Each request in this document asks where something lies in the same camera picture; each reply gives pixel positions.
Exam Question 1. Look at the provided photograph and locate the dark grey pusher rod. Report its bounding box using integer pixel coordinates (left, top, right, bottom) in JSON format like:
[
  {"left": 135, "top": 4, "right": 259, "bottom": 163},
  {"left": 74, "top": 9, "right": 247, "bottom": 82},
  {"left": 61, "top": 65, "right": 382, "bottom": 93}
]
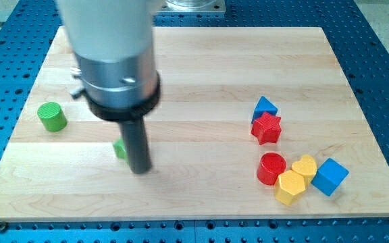
[{"left": 118, "top": 118, "right": 152, "bottom": 174}]

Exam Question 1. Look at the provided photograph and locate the green star block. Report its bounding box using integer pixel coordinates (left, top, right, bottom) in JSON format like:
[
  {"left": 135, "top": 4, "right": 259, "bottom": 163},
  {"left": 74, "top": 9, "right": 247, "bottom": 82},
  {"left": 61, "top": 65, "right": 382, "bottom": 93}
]
[{"left": 112, "top": 138, "right": 127, "bottom": 160}]

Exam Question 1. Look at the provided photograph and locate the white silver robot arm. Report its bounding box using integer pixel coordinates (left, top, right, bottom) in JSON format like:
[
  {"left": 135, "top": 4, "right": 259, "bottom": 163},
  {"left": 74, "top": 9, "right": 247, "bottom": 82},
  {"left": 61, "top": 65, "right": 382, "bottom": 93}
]
[{"left": 56, "top": 0, "right": 161, "bottom": 174}]

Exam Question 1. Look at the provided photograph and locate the red star block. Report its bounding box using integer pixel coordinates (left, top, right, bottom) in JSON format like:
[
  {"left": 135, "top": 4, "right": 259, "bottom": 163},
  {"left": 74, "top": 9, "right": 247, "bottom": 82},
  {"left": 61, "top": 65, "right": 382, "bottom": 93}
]
[{"left": 251, "top": 112, "right": 282, "bottom": 145}]

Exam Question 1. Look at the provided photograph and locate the green cylinder block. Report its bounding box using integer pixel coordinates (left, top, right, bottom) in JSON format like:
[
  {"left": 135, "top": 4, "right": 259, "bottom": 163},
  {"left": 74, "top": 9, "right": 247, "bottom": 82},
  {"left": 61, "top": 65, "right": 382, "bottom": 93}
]
[{"left": 37, "top": 102, "right": 68, "bottom": 132}]

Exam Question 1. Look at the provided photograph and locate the light wooden board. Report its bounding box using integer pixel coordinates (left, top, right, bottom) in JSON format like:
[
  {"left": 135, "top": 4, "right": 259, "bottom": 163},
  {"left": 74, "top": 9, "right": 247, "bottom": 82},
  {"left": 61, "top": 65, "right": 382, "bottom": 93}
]
[{"left": 0, "top": 27, "right": 389, "bottom": 222}]

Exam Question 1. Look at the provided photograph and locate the blue triangle block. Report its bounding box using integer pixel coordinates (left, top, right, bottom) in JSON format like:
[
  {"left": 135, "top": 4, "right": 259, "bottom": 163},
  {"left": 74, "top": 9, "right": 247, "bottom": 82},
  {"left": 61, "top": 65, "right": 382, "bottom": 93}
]
[{"left": 251, "top": 96, "right": 278, "bottom": 123}]

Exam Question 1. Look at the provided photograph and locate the red cylinder block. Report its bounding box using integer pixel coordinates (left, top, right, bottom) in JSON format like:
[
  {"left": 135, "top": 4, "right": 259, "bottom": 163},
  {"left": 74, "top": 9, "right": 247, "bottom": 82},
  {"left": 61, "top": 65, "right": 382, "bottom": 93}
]
[{"left": 257, "top": 152, "right": 286, "bottom": 186}]

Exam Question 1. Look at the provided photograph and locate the yellow hexagon block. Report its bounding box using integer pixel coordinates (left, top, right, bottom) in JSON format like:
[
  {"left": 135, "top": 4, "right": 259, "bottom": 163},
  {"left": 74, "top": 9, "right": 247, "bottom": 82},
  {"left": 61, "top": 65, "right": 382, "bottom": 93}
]
[{"left": 274, "top": 170, "right": 306, "bottom": 206}]

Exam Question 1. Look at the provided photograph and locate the yellow heart block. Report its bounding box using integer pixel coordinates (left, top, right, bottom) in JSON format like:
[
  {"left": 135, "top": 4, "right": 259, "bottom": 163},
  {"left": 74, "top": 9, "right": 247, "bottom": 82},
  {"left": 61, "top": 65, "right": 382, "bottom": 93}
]
[{"left": 291, "top": 155, "right": 317, "bottom": 186}]

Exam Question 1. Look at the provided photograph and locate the blue cube block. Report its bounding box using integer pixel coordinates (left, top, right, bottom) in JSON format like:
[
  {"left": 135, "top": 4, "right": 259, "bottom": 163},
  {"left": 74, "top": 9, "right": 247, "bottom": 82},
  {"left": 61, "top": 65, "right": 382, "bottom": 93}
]
[{"left": 311, "top": 158, "right": 349, "bottom": 196}]

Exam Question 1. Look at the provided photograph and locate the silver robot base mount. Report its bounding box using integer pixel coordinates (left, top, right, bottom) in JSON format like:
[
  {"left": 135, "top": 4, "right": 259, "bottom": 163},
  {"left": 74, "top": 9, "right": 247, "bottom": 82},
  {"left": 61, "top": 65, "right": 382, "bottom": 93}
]
[{"left": 157, "top": 0, "right": 226, "bottom": 15}]

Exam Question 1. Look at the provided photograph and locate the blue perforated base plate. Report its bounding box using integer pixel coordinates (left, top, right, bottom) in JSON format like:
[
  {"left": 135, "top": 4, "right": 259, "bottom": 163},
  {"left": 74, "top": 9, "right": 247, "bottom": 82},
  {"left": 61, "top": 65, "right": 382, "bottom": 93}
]
[{"left": 0, "top": 1, "right": 389, "bottom": 242}]

